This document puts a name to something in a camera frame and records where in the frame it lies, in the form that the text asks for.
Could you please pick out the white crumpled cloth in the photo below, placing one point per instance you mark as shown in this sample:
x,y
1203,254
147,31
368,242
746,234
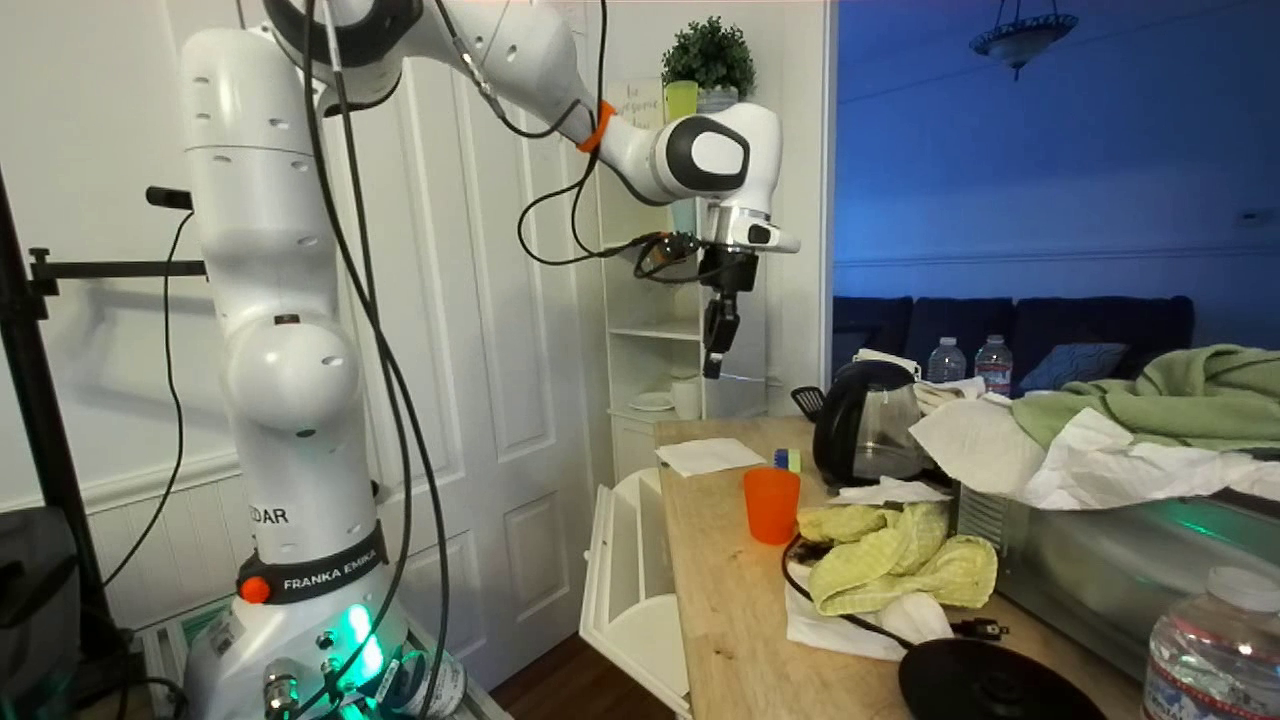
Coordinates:
x,y
1066,467

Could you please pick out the light blue cup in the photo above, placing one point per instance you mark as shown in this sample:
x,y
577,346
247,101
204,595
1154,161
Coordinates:
x,y
682,217

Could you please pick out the dark blue sofa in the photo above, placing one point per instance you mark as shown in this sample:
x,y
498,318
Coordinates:
x,y
1066,327

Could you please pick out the yellow-green pot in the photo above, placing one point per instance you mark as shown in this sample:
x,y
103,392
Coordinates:
x,y
682,101

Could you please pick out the orange plastic cup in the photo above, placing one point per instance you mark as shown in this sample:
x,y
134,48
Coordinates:
x,y
768,506

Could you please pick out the clear plastic water bottle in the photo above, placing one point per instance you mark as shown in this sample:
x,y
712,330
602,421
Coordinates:
x,y
995,365
946,360
1215,653

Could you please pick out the grey-blue pillow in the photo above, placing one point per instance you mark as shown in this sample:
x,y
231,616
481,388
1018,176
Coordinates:
x,y
1074,365

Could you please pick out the ceiling lamp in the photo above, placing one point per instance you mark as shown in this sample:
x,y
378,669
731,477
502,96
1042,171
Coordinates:
x,y
1021,33

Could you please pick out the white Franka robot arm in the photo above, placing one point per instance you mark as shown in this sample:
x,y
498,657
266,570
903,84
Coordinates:
x,y
266,267

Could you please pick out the black tripod stand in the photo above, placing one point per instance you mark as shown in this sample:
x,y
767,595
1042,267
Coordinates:
x,y
44,400

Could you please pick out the green potted plant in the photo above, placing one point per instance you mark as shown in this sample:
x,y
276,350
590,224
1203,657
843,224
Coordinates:
x,y
710,53

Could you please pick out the white paper towel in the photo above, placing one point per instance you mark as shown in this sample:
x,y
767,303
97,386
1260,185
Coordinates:
x,y
843,630

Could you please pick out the small blue cube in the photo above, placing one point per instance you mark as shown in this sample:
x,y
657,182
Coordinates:
x,y
782,460

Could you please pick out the white paper napkin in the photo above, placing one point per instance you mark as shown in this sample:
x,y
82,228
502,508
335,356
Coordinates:
x,y
706,457

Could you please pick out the black round disc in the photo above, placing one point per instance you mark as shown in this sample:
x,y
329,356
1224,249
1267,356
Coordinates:
x,y
995,680

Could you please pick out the white panel door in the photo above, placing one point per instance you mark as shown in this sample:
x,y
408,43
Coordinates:
x,y
504,400

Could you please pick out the clear plastic container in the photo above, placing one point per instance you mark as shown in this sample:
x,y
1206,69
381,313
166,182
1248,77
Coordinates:
x,y
1104,572

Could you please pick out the black electric kettle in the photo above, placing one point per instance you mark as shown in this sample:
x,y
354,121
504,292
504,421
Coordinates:
x,y
852,425

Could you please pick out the white shelf unit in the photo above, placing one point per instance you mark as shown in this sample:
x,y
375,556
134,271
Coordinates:
x,y
653,352

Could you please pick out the black bag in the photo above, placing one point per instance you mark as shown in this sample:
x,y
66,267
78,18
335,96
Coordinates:
x,y
32,602

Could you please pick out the yellow-green towel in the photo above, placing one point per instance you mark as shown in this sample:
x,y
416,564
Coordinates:
x,y
906,563

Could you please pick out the white open cart drawer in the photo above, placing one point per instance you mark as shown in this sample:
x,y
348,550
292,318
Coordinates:
x,y
627,585

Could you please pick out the green cloth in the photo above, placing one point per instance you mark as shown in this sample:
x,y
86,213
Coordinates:
x,y
1203,392

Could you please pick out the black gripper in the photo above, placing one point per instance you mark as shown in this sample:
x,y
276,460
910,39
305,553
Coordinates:
x,y
731,271

